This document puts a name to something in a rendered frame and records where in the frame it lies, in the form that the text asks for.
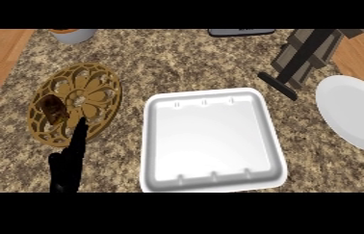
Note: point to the dark brown food chunk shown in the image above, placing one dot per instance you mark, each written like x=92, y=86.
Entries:
x=55, y=109

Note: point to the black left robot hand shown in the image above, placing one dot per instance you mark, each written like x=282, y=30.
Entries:
x=68, y=167

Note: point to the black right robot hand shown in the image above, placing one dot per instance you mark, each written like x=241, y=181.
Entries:
x=279, y=85

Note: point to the grey round pot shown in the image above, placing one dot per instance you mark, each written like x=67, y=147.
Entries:
x=73, y=36

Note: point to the dark flat appliance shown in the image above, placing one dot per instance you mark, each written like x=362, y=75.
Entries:
x=242, y=32

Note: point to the white square foam tray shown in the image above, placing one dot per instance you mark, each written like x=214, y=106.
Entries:
x=211, y=140

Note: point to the white round plate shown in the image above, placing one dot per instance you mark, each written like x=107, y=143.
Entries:
x=344, y=108

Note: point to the orange food in pot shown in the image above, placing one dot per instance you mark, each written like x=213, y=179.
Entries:
x=64, y=30

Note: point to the round golden openwork trivet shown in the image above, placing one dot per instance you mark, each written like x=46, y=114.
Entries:
x=76, y=103

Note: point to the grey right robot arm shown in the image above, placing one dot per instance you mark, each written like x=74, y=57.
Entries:
x=309, y=53

